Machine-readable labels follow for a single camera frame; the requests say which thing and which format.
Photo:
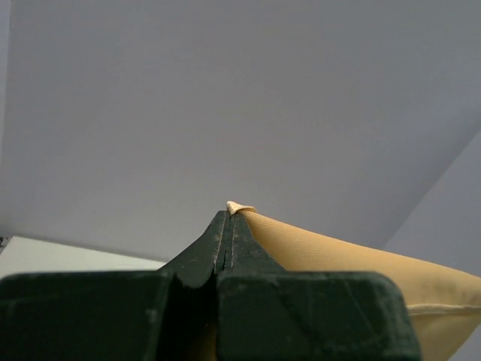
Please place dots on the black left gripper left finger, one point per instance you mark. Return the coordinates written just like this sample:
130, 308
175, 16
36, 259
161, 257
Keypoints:
166, 314

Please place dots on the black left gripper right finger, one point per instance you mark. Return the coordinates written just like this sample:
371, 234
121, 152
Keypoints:
268, 313

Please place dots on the peach cloth napkin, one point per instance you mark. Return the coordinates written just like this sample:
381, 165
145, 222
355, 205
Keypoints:
443, 303

